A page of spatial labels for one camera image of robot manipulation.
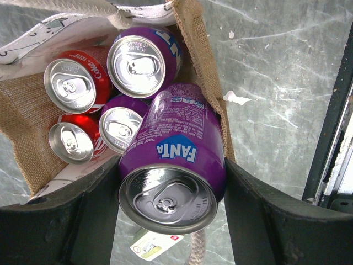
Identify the brown canvas tote bag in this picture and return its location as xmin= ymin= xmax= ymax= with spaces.
xmin=1 ymin=1 xmax=234 ymax=193

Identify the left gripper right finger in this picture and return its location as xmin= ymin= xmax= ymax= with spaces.
xmin=224 ymin=160 xmax=352 ymax=264

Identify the red Coca-Cola can back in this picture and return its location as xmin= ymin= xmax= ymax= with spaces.
xmin=44 ymin=45 xmax=113 ymax=114

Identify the purple fanta can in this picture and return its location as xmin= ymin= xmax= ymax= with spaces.
xmin=119 ymin=83 xmax=226 ymax=235
xmin=99 ymin=94 xmax=149 ymax=155
xmin=106 ymin=26 xmax=185 ymax=99

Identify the purple Fanta can back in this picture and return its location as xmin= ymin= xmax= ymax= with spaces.
xmin=106 ymin=26 xmax=185 ymax=99

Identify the red Coca-Cola can front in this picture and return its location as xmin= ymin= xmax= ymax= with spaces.
xmin=49 ymin=113 xmax=108 ymax=165

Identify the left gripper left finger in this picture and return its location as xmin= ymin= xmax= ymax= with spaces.
xmin=1 ymin=156 xmax=120 ymax=264

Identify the red coca-cola can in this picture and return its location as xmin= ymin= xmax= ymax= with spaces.
xmin=49 ymin=113 xmax=108 ymax=165
xmin=44 ymin=45 xmax=113 ymax=114

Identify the small white cardboard box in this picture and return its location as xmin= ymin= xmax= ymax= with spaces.
xmin=130 ymin=229 xmax=184 ymax=261

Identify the aluminium mounting rail frame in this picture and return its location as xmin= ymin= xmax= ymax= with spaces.
xmin=302 ymin=31 xmax=352 ymax=207

